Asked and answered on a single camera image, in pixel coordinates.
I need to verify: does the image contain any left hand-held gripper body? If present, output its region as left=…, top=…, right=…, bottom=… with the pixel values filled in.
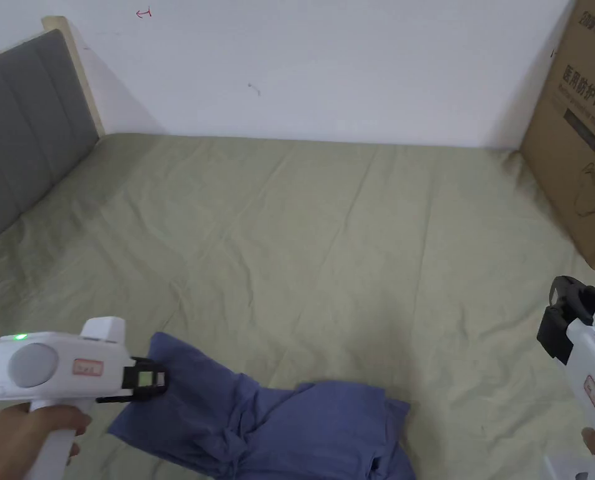
left=0, top=314, right=138, bottom=480

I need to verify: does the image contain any blue shirt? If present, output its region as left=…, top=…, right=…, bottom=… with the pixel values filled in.
left=107, top=331, right=419, bottom=480

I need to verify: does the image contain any person's left hand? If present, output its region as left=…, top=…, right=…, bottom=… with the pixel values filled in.
left=0, top=402, right=93, bottom=480

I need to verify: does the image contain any brown cardboard carton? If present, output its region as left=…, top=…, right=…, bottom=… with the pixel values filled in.
left=519, top=0, right=595, bottom=274

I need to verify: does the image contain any bed with pale green sheet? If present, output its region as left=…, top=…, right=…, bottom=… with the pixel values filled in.
left=0, top=132, right=595, bottom=480

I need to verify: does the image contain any grey padded headboard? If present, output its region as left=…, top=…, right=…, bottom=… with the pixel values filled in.
left=0, top=16, right=106, bottom=253

